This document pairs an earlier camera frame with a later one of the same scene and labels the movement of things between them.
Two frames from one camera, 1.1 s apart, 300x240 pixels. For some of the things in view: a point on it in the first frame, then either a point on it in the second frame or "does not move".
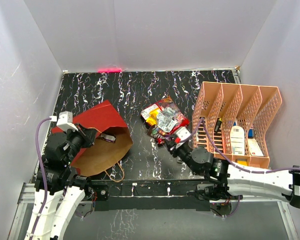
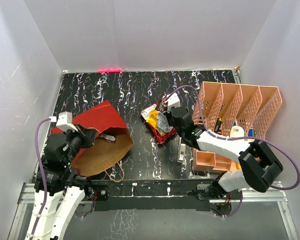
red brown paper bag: [113, 143] does not move
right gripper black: [170, 143] -> [169, 114]
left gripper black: [88, 134] does not move
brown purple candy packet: [111, 138] does not move
